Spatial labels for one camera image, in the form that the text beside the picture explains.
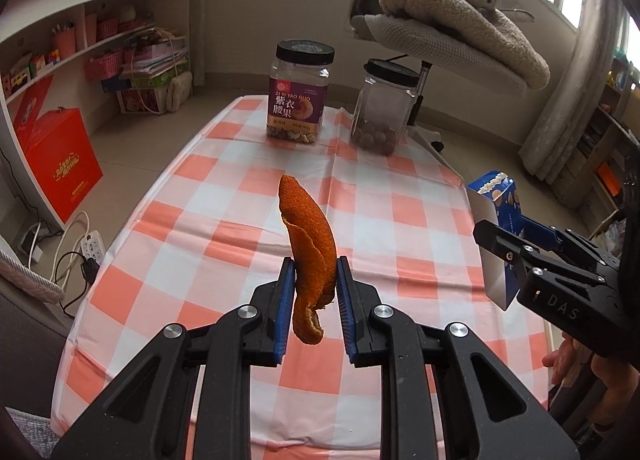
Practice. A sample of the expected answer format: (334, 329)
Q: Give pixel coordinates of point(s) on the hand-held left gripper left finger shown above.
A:
(284, 310)

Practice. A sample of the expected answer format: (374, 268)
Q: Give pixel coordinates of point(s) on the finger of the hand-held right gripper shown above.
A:
(500, 240)
(560, 240)

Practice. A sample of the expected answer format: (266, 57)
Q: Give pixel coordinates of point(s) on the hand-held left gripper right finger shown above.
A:
(346, 310)

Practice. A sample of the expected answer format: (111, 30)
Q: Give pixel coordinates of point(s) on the blue printed cardboard box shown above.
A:
(500, 240)

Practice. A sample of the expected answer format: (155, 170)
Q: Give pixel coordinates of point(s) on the orange peel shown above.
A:
(310, 240)

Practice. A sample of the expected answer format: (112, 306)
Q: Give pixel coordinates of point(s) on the person's right forearm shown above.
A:
(617, 390)

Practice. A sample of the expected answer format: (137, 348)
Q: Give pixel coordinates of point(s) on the person's right hand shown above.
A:
(567, 360)

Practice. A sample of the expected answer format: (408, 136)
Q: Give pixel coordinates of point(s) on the wooden bookshelf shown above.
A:
(595, 160)

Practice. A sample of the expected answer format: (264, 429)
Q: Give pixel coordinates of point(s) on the orange checked tablecloth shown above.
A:
(225, 190)

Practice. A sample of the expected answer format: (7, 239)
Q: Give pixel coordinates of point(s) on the beige window curtain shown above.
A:
(575, 105)

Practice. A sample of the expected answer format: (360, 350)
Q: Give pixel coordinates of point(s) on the clear jar with brown nuts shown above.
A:
(380, 110)

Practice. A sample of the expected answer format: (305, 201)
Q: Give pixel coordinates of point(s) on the white power strip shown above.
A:
(92, 247)

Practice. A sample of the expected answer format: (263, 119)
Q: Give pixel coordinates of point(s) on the nut jar with purple label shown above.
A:
(295, 105)

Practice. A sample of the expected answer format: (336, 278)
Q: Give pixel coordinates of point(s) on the white office chair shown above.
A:
(425, 40)

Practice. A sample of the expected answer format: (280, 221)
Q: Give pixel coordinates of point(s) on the beige fleece blanket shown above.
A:
(475, 25)

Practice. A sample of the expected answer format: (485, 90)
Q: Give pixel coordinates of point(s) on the white fuzzy bag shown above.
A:
(179, 92)

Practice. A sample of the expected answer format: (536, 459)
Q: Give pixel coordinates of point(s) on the white charger block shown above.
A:
(32, 247)

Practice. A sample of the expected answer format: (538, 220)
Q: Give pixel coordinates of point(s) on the grey quilted cushion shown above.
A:
(25, 275)

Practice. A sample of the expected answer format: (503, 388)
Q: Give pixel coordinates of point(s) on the red gift box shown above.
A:
(57, 160)

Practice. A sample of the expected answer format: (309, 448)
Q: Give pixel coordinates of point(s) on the stack of papers and books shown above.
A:
(155, 57)

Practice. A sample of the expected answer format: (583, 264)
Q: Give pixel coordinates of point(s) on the pink mesh basket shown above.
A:
(103, 65)

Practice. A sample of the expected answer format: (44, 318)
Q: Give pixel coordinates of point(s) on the beige corner curtain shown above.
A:
(195, 15)

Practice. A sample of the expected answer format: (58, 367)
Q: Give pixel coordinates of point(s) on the pink pen holder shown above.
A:
(64, 45)

